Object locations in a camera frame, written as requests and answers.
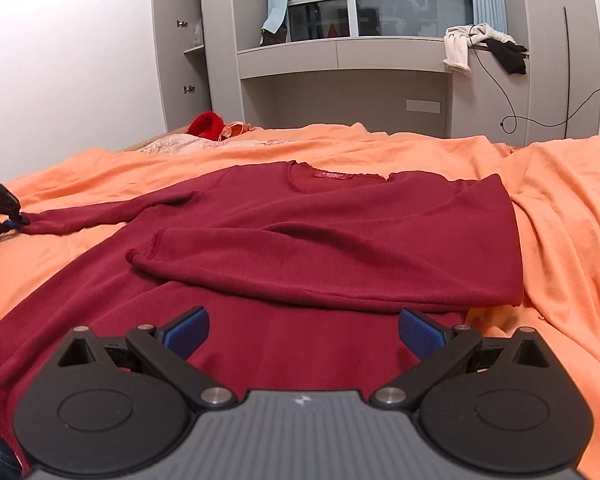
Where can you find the white wall outlet panel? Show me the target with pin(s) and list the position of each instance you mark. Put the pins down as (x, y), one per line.
(423, 106)

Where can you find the black garment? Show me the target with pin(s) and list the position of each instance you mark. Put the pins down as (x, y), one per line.
(511, 57)

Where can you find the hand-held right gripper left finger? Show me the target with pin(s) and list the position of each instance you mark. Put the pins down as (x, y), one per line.
(187, 332)

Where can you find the bright red fluffy hat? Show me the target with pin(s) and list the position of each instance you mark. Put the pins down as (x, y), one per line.
(206, 125)

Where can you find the tall grey cabinet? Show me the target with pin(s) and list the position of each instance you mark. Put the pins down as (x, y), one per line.
(550, 20)

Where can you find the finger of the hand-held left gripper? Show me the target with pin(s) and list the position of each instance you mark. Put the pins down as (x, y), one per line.
(5, 202)

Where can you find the peach cloth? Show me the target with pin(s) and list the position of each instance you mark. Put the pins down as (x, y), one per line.
(236, 130)

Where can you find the white garment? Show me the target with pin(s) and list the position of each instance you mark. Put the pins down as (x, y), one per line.
(455, 45)

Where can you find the translucent plastic bag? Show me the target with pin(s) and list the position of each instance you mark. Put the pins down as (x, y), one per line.
(197, 31)

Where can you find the grey window desk unit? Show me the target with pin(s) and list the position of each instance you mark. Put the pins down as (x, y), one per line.
(340, 55)

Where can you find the orange bed blanket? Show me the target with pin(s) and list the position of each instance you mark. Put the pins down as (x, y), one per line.
(570, 210)

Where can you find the dark red knit sweater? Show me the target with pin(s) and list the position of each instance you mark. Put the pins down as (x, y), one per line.
(280, 220)

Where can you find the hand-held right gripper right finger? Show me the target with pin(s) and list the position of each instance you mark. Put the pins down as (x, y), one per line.
(420, 332)

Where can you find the grey wardrobe with metal knobs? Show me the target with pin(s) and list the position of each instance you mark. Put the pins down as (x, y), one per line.
(172, 50)

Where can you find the dark cloth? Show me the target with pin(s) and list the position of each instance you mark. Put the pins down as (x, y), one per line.
(271, 37)

